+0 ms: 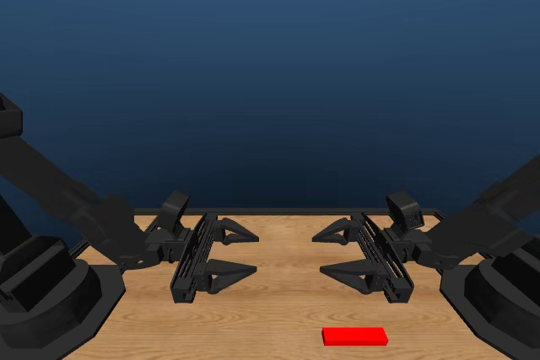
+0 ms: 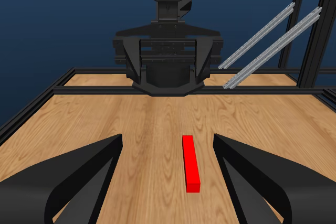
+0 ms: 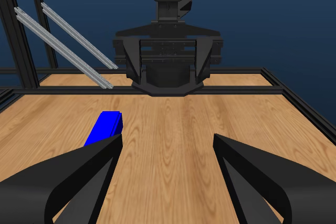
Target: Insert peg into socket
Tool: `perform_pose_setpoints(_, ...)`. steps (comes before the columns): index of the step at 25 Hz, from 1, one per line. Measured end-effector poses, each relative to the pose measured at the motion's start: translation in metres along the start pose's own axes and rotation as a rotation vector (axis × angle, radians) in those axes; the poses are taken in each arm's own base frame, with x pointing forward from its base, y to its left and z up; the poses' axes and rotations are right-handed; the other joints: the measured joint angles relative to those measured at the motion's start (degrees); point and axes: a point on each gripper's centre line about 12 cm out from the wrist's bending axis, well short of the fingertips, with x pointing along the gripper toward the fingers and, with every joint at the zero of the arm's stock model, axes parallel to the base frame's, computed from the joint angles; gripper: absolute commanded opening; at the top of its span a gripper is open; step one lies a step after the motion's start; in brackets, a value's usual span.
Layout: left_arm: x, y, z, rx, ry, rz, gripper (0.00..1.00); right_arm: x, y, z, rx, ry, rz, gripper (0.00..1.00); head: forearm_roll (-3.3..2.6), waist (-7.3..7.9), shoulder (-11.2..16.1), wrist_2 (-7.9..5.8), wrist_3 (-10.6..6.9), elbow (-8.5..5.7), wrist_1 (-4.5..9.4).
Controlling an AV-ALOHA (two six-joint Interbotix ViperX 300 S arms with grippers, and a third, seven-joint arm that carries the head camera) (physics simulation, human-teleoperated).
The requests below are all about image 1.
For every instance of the thin red peg bar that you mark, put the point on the thin red peg bar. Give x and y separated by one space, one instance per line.
354 336

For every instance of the black table frame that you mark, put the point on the black table frame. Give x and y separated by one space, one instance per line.
295 211

